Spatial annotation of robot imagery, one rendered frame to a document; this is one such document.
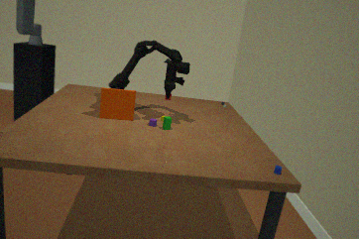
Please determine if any purple block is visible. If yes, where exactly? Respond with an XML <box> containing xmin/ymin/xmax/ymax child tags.
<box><xmin>149</xmin><ymin>118</ymin><xmax>157</xmax><ymax>127</ymax></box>

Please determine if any small blue block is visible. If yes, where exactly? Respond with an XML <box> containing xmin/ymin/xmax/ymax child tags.
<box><xmin>274</xmin><ymin>165</ymin><xmax>282</xmax><ymax>175</ymax></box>

